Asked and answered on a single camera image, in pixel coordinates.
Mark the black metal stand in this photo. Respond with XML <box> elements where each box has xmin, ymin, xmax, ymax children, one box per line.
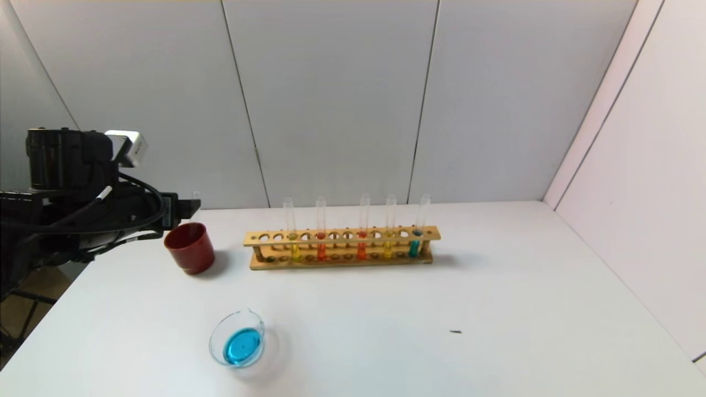
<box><xmin>0</xmin><ymin>288</ymin><xmax>58</xmax><ymax>356</ymax></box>

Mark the glass beaker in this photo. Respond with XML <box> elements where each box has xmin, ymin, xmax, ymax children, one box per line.
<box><xmin>209</xmin><ymin>308</ymin><xmax>266</xmax><ymax>369</ymax></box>

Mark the wooden test tube rack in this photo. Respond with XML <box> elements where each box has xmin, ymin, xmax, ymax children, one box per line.
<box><xmin>244</xmin><ymin>225</ymin><xmax>441</xmax><ymax>271</ymax></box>

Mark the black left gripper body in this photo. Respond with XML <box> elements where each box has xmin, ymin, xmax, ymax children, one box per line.
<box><xmin>117</xmin><ymin>187</ymin><xmax>180</xmax><ymax>232</ymax></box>

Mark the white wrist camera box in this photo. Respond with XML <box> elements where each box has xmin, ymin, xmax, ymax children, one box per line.
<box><xmin>105</xmin><ymin>130</ymin><xmax>149</xmax><ymax>168</ymax></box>

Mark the thin cable with silver plug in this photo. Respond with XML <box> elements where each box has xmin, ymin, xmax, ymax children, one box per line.
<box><xmin>33</xmin><ymin>186</ymin><xmax>114</xmax><ymax>221</ymax></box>

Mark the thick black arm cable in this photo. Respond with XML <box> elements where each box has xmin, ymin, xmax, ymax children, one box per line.
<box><xmin>0</xmin><ymin>172</ymin><xmax>166</xmax><ymax>235</ymax></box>

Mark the yellow pigment glass test tube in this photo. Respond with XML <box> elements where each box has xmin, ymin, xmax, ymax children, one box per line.
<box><xmin>383</xmin><ymin>195</ymin><xmax>397</xmax><ymax>260</ymax></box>
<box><xmin>282</xmin><ymin>198</ymin><xmax>301</xmax><ymax>261</ymax></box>

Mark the dark red plastic cup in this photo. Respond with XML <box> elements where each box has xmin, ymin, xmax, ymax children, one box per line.
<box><xmin>164</xmin><ymin>223</ymin><xmax>216</xmax><ymax>276</ymax></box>

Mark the orange pigment glass test tube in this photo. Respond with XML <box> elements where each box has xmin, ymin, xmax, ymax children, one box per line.
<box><xmin>357</xmin><ymin>194</ymin><xmax>371</xmax><ymax>261</ymax></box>
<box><xmin>316</xmin><ymin>196</ymin><xmax>328</xmax><ymax>262</ymax></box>

